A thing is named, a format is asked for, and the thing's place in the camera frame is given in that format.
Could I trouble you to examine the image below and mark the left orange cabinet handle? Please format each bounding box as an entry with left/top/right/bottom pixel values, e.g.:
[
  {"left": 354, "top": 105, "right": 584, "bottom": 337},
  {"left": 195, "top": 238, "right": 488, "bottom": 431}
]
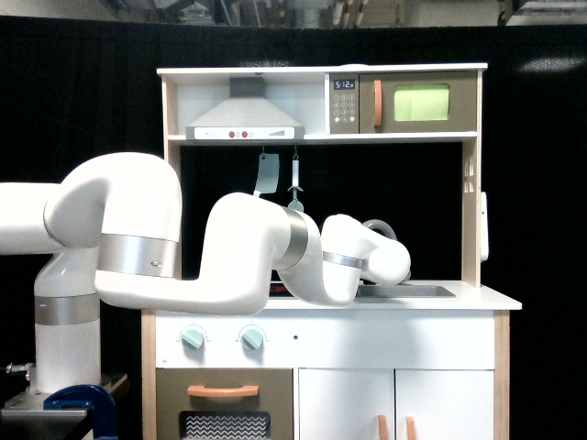
[{"left": 378, "top": 414, "right": 389, "bottom": 440}]

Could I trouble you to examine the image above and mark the toy cleaver knife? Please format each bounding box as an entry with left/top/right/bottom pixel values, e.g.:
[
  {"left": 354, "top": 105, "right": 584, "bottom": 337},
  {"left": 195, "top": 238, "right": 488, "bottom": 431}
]
[{"left": 253, "top": 153, "right": 280, "bottom": 197}]

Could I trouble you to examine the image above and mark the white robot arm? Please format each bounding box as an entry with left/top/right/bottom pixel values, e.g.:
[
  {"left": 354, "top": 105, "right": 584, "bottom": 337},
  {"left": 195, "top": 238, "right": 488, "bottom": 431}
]
[{"left": 1, "top": 152, "right": 411, "bottom": 393}]

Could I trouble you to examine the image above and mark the grey toy faucet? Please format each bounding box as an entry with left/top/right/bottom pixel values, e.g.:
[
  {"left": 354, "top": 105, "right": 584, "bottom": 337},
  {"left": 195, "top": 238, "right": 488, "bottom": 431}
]
[{"left": 362, "top": 219, "right": 411, "bottom": 285}]

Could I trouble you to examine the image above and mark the orange oven handle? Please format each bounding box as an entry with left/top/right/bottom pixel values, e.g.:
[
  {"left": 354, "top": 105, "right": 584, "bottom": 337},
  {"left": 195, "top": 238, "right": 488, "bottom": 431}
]
[{"left": 187, "top": 385, "right": 259, "bottom": 399}]

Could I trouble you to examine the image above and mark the right orange cabinet handle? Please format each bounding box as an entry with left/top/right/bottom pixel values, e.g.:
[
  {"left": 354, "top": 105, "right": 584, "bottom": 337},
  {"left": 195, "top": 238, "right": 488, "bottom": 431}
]
[{"left": 405, "top": 416, "right": 416, "bottom": 440}]

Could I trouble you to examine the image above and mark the right mint stove knob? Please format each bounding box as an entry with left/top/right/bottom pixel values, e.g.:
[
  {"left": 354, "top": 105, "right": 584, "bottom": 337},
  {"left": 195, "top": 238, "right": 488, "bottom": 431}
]
[{"left": 238, "top": 324, "right": 266, "bottom": 351}]

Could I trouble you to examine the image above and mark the toy pizza cutter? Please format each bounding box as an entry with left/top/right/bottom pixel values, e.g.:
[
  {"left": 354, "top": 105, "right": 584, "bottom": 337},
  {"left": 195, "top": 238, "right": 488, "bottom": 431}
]
[{"left": 288, "top": 154, "right": 304, "bottom": 212}]

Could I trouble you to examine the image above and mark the right white cabinet door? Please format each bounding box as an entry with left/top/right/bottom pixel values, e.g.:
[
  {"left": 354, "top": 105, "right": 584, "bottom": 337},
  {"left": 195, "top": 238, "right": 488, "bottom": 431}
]
[{"left": 394, "top": 369, "right": 493, "bottom": 439}]

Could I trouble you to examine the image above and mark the mint stove knob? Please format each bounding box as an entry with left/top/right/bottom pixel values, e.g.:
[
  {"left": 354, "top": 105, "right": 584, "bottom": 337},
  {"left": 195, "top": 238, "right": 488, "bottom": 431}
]
[
  {"left": 180, "top": 324, "right": 207, "bottom": 352},
  {"left": 238, "top": 324, "right": 266, "bottom": 351}
]

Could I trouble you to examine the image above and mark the grey range hood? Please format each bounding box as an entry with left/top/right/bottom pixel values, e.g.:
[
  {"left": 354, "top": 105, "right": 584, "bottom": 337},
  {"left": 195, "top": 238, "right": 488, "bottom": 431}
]
[{"left": 186, "top": 77, "right": 305, "bottom": 142}]

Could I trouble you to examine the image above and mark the olive oven door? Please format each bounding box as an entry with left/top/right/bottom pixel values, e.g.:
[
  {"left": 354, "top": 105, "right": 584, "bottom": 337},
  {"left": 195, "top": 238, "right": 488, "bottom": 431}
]
[{"left": 156, "top": 368, "right": 294, "bottom": 439}]

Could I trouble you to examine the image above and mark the left white cabinet door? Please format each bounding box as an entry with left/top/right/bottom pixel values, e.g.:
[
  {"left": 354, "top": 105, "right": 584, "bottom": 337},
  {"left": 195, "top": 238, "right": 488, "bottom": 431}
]
[{"left": 297, "top": 368, "right": 395, "bottom": 439}]

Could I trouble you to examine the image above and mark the orange cabinet handle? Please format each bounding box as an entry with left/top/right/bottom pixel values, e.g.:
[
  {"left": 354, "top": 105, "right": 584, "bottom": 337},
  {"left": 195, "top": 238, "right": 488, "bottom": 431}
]
[
  {"left": 378, "top": 414, "right": 389, "bottom": 440},
  {"left": 405, "top": 416, "right": 416, "bottom": 440}
]

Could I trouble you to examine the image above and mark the white side-mounted board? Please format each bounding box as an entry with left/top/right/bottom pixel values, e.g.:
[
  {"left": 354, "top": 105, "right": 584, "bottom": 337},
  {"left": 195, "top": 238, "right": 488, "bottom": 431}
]
[{"left": 480, "top": 192, "right": 490, "bottom": 262}]

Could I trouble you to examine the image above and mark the grey toy sink basin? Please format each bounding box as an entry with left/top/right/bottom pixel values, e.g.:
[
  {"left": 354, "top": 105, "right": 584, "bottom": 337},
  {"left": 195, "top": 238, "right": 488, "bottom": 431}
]
[{"left": 357, "top": 284, "right": 456, "bottom": 299}]

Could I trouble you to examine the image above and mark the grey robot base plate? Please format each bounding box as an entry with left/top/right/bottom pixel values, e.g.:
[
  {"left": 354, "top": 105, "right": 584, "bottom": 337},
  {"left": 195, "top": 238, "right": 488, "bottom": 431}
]
[{"left": 1, "top": 373, "right": 130, "bottom": 417}]

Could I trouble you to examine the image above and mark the blue clamp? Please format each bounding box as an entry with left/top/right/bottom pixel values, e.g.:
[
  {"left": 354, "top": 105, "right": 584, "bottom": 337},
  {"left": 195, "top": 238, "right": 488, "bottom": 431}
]
[{"left": 43, "top": 384, "right": 118, "bottom": 439}]

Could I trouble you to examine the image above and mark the orange microwave handle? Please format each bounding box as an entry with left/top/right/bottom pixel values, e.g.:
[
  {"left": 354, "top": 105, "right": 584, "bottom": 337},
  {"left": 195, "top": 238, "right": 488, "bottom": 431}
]
[{"left": 373, "top": 80, "right": 382, "bottom": 127}]

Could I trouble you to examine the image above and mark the black toy stovetop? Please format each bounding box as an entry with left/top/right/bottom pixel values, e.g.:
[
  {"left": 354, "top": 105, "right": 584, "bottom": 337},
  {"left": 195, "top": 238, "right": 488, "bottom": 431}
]
[{"left": 269, "top": 281, "right": 294, "bottom": 298}]

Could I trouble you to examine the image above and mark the white wooden toy kitchen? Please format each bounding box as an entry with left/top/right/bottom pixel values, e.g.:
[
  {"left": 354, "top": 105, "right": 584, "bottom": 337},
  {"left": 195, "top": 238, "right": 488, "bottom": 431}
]
[{"left": 141, "top": 63, "right": 521, "bottom": 439}]

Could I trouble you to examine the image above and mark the black backdrop curtain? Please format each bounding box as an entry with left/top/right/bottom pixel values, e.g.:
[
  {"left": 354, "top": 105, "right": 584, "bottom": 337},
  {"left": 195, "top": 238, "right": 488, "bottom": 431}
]
[{"left": 1, "top": 16, "right": 586, "bottom": 439}]

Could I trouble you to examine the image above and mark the olive toy microwave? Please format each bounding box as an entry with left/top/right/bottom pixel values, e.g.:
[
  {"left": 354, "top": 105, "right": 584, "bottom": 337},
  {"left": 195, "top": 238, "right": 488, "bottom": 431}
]
[{"left": 328, "top": 71, "right": 478, "bottom": 134}]

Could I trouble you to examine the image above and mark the left mint stove knob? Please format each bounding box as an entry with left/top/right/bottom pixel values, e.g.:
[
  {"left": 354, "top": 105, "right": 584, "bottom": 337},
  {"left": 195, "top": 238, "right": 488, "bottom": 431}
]
[{"left": 180, "top": 324, "right": 207, "bottom": 352}]

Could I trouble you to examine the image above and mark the white cabinet door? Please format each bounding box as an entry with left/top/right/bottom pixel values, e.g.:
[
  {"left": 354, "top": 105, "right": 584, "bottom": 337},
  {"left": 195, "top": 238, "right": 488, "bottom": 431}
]
[
  {"left": 394, "top": 369, "right": 493, "bottom": 439},
  {"left": 297, "top": 368, "right": 395, "bottom": 439}
]

